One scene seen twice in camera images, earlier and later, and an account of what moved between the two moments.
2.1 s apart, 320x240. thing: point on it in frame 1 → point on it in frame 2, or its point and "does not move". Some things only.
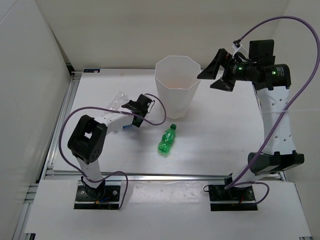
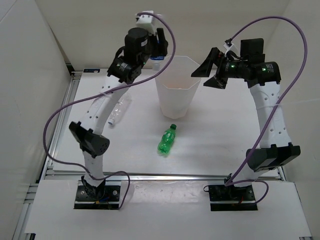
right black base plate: (232, 198) does not move
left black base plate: (110, 200) does not move
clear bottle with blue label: (128, 127) → (157, 62)
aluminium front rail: (61, 176) does not move
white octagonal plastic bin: (178, 79) does not move
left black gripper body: (137, 124) → (152, 48)
